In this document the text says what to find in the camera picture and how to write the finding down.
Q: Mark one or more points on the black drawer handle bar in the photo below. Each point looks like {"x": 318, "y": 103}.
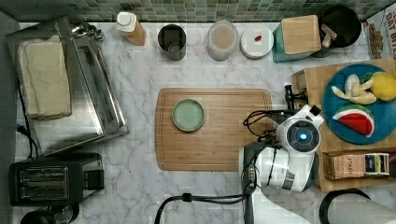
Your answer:
{"x": 290, "y": 97}

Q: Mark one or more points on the wooden drawer unit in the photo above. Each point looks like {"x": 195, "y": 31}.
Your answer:
{"x": 315, "y": 81}

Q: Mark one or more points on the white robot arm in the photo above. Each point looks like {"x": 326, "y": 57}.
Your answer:
{"x": 281, "y": 158}

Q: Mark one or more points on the green ceramic plate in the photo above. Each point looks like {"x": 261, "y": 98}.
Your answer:
{"x": 188, "y": 115}

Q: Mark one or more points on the wooden cutting board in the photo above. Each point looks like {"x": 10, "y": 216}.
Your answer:
{"x": 216, "y": 144}

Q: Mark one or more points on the clear plastic jar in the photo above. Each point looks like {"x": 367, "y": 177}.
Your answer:
{"x": 222, "y": 40}

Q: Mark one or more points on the grey metal cup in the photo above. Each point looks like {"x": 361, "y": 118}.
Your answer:
{"x": 172, "y": 39}

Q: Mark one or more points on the white round lidded container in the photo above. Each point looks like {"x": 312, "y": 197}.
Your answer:
{"x": 256, "y": 42}

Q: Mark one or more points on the white capped wooden bottle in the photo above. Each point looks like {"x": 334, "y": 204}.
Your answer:
{"x": 132, "y": 29}

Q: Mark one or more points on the teal canister wooden lid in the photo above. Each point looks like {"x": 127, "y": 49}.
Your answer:
{"x": 296, "y": 38}

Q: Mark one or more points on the stainless toaster oven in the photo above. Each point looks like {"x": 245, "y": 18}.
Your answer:
{"x": 95, "y": 112}

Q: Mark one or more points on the stash tea box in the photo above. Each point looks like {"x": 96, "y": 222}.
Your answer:
{"x": 355, "y": 165}

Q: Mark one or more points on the folded beige towel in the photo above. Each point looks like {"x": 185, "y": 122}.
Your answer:
{"x": 44, "y": 78}

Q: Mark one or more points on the toy peeled banana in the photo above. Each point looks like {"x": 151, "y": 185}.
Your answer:
{"x": 356, "y": 92}

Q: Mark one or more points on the black two-slot toaster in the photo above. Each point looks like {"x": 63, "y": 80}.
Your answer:
{"x": 55, "y": 180}

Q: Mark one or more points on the toy watermelon slice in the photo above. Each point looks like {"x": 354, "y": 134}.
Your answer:
{"x": 357, "y": 118}

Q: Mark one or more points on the paper towel roll holder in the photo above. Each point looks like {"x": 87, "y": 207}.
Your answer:
{"x": 353, "y": 206}

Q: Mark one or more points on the black kettle top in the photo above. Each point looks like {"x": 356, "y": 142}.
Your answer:
{"x": 52, "y": 215}

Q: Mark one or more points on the black utensil holder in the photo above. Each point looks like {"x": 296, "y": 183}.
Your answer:
{"x": 344, "y": 22}

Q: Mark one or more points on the blue round plate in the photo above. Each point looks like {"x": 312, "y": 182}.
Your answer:
{"x": 382, "y": 111}

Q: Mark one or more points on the toy yellow lemon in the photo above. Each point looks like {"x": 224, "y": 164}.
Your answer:
{"x": 384, "y": 86}

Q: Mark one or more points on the oat cereal box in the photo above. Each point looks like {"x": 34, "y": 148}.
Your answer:
{"x": 380, "y": 31}

